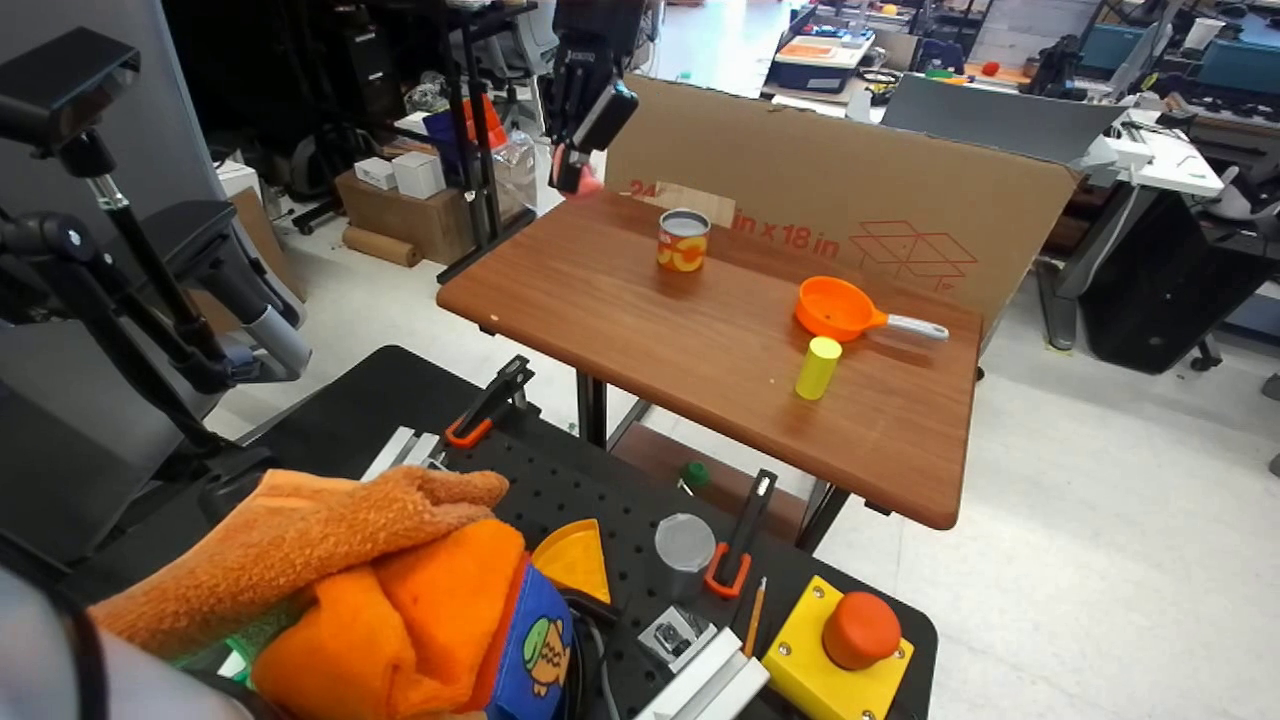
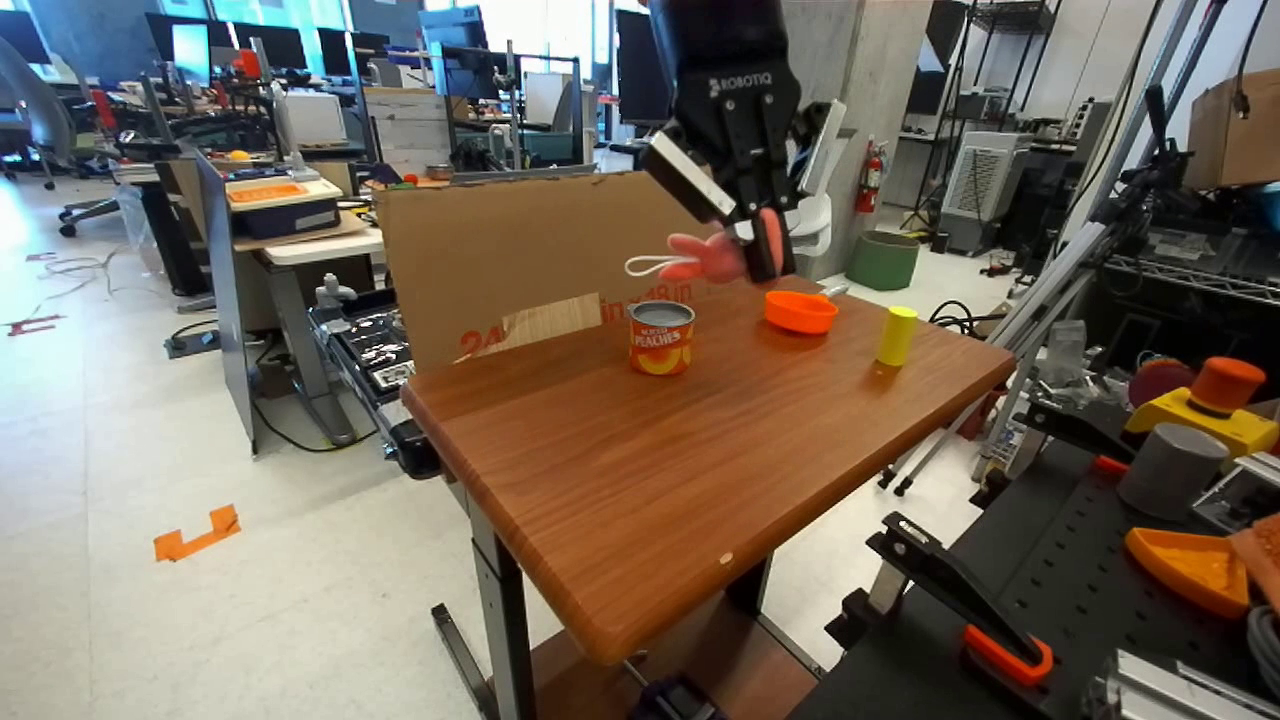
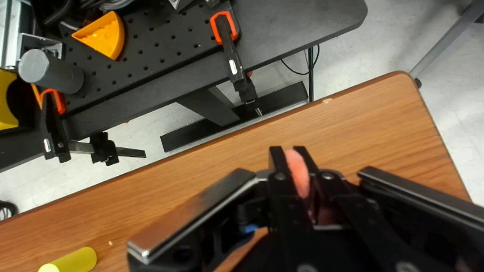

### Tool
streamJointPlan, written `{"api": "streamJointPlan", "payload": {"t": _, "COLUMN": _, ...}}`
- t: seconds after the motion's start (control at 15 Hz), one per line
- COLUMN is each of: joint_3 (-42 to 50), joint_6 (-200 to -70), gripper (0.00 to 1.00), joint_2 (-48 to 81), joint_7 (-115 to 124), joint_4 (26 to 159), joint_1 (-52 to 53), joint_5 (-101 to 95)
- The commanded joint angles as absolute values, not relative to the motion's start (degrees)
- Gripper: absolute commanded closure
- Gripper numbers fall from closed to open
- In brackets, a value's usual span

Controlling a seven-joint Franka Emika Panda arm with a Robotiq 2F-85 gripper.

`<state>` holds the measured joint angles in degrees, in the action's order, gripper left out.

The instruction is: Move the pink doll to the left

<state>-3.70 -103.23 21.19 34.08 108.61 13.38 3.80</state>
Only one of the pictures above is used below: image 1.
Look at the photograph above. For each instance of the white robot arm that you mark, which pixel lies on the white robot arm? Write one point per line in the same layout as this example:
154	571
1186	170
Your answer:
43	666

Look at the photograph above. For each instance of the orange labelled tin can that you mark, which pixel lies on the orange labelled tin can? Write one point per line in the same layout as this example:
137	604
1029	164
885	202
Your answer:
682	246

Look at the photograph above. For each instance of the small green ball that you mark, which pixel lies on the small green ball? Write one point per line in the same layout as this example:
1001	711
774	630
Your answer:
693	475

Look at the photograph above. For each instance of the yellow plastic cylinder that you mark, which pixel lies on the yellow plastic cylinder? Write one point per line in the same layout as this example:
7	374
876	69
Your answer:
816	370

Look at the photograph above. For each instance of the grey cylinder block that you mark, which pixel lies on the grey cylinder block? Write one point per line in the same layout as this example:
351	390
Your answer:
686	542

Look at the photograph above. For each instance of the orange wedge block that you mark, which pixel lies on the orange wedge block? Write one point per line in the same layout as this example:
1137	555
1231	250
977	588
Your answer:
578	557

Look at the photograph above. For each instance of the aluminium extrusion bar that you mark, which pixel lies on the aluminium extrusion bar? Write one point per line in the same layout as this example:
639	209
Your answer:
400	449
703	675

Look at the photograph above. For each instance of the brown cardboard sheet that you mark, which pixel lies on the brown cardboard sheet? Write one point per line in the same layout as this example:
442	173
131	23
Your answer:
854	202

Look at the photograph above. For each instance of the black tripod with orange parts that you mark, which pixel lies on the black tripod with orange parts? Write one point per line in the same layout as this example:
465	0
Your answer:
477	144

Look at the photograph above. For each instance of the small white framed tag card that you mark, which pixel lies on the small white framed tag card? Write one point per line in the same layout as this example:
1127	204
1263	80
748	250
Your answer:
674	635

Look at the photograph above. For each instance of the wooden pencil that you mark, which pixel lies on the wooden pencil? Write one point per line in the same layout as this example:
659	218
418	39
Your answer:
754	617

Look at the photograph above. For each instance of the brown cardboard box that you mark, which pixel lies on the brown cardboard box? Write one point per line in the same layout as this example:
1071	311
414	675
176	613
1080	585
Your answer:
400	215
263	241

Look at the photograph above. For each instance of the cardboard tube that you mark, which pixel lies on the cardboard tube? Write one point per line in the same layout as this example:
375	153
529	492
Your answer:
382	246

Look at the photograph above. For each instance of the small white box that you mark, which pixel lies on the small white box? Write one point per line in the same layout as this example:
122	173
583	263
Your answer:
414	173

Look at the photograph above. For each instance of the yellow emergency stop button box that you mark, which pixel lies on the yellow emergency stop button box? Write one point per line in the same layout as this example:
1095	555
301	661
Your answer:
814	666

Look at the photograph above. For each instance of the black box with orange top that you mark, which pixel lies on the black box with orange top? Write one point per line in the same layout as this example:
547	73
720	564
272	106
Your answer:
822	58

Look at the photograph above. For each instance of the orange blue plush toy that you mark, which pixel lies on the orange blue plush toy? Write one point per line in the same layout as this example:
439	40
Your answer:
400	635

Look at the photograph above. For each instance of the orange terry cloth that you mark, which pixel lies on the orange terry cloth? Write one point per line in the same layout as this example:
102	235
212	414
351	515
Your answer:
293	546

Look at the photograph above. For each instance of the grey divider panel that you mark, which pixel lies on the grey divider panel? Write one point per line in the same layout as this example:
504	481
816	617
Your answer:
1001	121

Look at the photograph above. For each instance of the white desk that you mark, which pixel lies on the white desk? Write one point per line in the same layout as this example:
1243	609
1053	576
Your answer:
1147	157

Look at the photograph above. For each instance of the black stereo camera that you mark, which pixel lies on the black stereo camera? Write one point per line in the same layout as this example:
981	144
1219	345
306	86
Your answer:
62	80
599	121

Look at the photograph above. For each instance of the black camera stand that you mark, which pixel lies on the black camera stand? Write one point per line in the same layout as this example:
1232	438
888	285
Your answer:
131	235

